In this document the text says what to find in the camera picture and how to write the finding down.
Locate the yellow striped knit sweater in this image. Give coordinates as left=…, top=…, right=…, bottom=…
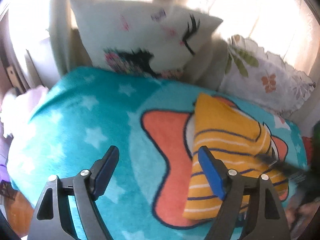
left=183, top=93, right=289, bottom=220

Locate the turquoise star fleece blanket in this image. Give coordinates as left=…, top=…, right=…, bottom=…
left=8, top=67, right=307, bottom=239

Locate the white eyelash face pillow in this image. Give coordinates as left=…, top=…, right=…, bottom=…
left=71, top=0, right=223, bottom=79

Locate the pink white bedding pile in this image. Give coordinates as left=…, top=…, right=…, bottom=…
left=1, top=85, right=49, bottom=138

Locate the floral leaf print pillow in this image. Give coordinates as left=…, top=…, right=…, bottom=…
left=219, top=35, right=316, bottom=119

